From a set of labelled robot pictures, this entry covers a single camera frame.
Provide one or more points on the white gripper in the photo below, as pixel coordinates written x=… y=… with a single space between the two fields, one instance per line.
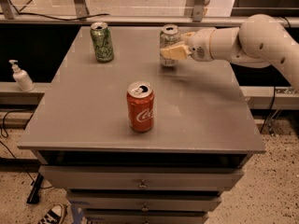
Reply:
x=199 y=45

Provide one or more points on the silver 7up can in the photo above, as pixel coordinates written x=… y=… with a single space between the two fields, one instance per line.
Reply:
x=169 y=35

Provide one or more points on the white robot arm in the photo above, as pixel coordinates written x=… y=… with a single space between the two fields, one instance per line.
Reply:
x=258 y=42

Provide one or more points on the red Coca-Cola can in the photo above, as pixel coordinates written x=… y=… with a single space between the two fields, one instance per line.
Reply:
x=140 y=100

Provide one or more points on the green soda can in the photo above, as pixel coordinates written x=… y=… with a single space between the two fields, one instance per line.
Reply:
x=102 y=42

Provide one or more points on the grey drawer cabinet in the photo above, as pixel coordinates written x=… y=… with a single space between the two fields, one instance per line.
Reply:
x=132 y=142

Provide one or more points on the white pump lotion bottle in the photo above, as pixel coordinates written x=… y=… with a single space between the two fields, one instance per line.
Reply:
x=21 y=77

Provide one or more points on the top grey drawer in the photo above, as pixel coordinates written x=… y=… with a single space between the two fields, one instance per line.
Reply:
x=138 y=178

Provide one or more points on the grey drawer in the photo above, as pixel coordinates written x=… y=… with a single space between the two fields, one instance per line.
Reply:
x=138 y=178
x=118 y=217
x=144 y=201

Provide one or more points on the middle grey drawer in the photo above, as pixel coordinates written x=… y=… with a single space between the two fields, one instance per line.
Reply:
x=144 y=201

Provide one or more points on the bottom grey drawer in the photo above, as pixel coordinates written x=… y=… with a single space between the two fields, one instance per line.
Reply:
x=118 y=217

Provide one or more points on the black and white sneaker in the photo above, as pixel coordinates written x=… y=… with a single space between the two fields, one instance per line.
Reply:
x=55 y=215

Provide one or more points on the black table foot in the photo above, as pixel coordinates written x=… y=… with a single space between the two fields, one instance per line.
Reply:
x=33 y=197

